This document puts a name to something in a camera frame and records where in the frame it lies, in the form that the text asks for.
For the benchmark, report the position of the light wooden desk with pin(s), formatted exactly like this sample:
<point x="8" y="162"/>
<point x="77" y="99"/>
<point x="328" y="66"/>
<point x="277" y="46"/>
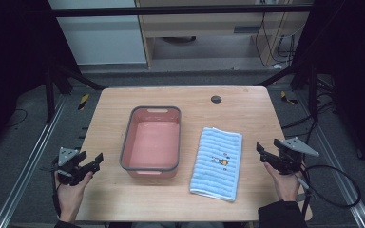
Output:
<point x="202" y="28"/>

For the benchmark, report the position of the white cabinet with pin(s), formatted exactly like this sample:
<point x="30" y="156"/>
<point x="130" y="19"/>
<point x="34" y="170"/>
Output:
<point x="104" y="38"/>

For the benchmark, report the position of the round black table grommet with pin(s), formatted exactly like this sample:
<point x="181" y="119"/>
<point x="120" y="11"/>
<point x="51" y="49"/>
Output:
<point x="216" y="99"/>

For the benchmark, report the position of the blue striped towel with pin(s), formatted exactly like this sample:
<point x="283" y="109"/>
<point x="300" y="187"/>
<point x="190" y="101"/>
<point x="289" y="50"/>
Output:
<point x="217" y="163"/>

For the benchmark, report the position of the pink basin with grey rim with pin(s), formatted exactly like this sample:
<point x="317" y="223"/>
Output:
<point x="152" y="144"/>

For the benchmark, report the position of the person's left hand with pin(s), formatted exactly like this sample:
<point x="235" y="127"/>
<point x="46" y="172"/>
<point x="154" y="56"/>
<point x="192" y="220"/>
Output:
<point x="71" y="198"/>

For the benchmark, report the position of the person's right hand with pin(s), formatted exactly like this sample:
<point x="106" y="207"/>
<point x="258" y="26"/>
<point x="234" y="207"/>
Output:
<point x="283" y="185"/>

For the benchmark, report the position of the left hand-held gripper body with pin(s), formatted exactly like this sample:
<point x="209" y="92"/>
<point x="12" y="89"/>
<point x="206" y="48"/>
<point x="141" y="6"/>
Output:
<point x="67" y="164"/>

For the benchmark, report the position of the aluminium floor rail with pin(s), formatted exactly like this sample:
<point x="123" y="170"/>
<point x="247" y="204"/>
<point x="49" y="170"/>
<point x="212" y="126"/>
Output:
<point x="28" y="164"/>
<point x="336" y="158"/>

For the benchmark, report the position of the black horizontal frame bar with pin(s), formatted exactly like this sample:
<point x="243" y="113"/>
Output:
<point x="171" y="10"/>

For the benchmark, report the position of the yellow black striped tape marker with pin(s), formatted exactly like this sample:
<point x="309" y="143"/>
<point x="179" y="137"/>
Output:
<point x="286" y="97"/>
<point x="83" y="101"/>

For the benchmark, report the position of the dark curtain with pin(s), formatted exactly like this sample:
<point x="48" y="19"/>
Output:
<point x="12" y="63"/>
<point x="355" y="63"/>

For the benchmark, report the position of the black metal stand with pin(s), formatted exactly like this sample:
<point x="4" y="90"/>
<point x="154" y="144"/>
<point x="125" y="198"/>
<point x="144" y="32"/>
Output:
<point x="60" y="79"/>
<point x="307" y="82"/>

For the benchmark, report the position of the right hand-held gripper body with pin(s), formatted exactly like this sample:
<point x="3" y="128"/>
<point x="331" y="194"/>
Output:
<point x="293" y="153"/>

